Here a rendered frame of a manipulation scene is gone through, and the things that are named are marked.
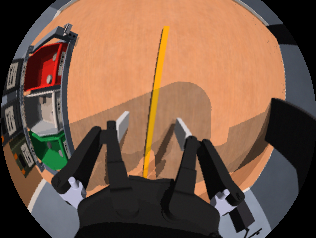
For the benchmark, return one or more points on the orange retaining rail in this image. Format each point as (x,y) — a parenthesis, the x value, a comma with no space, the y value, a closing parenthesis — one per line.
(155,97)

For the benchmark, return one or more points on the green bin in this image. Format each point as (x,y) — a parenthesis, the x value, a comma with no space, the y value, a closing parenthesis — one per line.
(51,157)

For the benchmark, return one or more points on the red open bin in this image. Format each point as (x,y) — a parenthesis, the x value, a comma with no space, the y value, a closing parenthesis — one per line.
(41,64)

